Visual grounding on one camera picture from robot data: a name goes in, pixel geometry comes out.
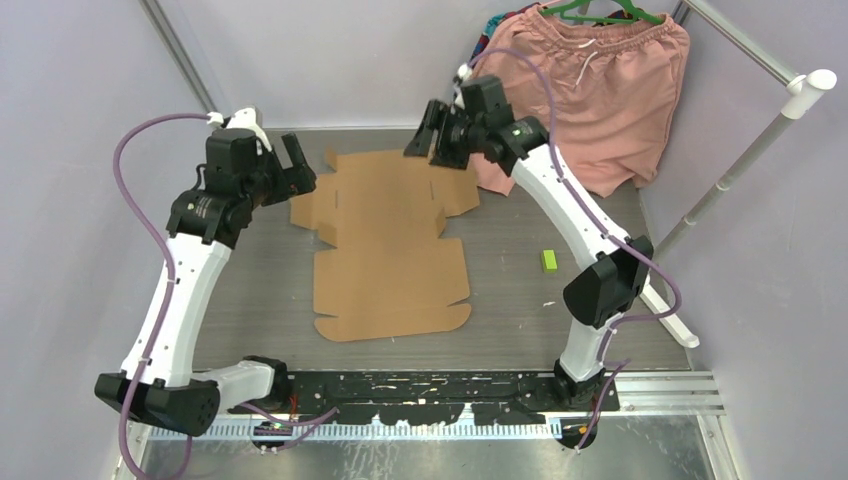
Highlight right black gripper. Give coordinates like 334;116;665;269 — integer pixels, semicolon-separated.
403;102;484;173

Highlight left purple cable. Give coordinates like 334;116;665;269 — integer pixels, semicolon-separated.
112;112;342;480

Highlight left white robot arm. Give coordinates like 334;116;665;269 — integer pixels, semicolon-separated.
94;128;316;437

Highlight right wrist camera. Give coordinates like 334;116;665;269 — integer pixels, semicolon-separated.
453;63;473;84

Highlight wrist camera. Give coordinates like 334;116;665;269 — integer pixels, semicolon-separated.
453;63;473;84
222;106;273;151

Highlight small green block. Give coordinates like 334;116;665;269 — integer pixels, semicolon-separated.
541;249;558;273

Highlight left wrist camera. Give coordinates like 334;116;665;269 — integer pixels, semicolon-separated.
222;106;273;151

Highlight pink shorts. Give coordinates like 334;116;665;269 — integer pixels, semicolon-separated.
473;6;690;197

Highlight brown cardboard box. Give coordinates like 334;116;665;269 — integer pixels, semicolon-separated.
290;149;480;342

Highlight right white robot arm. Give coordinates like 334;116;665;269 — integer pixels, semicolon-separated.
403;75;654;411

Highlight green clothes hanger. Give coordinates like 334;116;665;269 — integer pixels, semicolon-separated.
540;0;664;26

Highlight colourful patterned garment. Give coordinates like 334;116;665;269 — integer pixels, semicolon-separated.
468;2;540;62

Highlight white clothes rack stand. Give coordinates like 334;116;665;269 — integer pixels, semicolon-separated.
640;69;838;349

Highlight purple cable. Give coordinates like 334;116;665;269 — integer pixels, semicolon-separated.
112;112;342;480
457;47;684;452

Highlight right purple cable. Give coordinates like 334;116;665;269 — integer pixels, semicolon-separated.
457;47;684;452

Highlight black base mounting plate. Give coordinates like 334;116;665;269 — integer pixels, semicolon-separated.
251;370;620;426

